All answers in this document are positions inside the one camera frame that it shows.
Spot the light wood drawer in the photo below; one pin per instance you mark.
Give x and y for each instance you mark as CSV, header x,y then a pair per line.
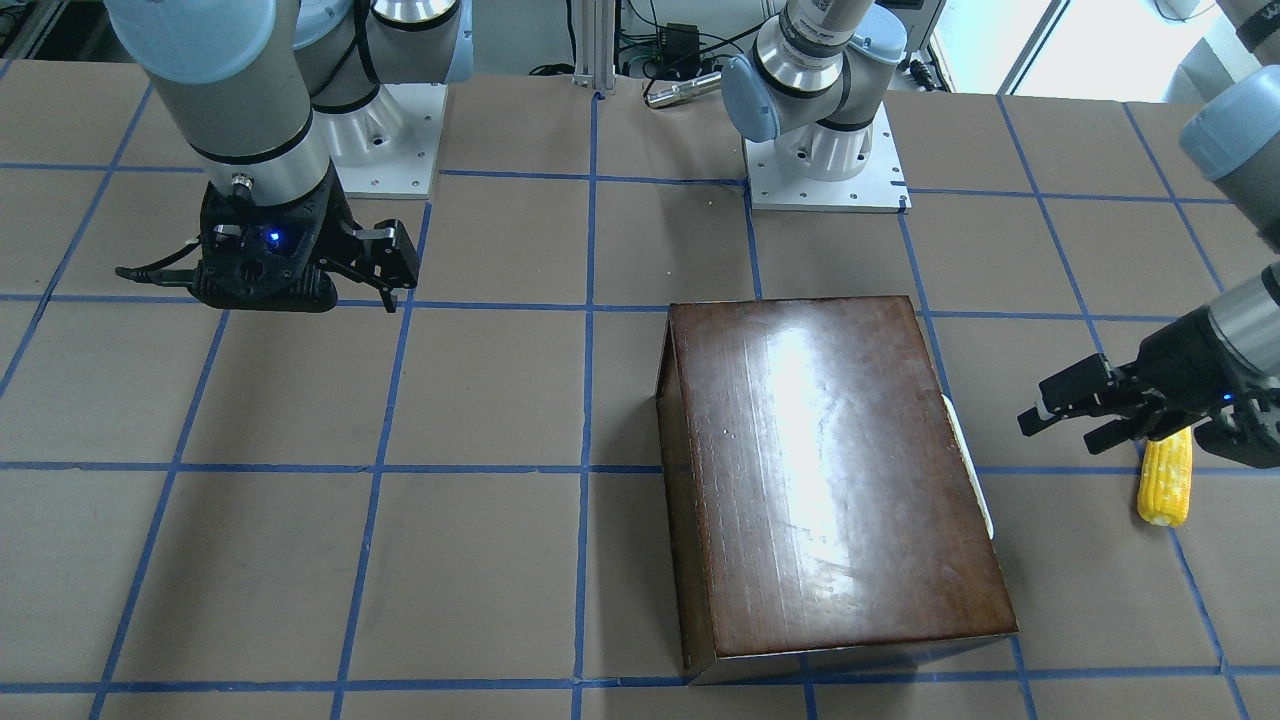
x,y
970,467

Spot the yellow corn cob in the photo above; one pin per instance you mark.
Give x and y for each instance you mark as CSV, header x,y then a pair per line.
x,y
1165,480

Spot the dark brown wooden cabinet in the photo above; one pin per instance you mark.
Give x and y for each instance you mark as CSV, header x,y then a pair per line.
x,y
819,511

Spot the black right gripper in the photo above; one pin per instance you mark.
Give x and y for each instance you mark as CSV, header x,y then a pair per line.
x,y
341,243

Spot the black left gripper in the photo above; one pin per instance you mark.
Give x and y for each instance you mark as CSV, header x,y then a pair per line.
x,y
1183,367

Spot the silver flashlight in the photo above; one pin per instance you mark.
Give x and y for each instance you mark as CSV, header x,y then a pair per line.
x,y
682,92

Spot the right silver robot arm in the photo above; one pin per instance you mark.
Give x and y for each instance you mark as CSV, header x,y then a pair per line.
x,y
277,98

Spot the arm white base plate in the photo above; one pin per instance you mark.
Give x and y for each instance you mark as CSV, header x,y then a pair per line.
x,y
820,169
389,148

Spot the aluminium frame post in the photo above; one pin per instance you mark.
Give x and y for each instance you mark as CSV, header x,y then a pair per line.
x,y
594,45

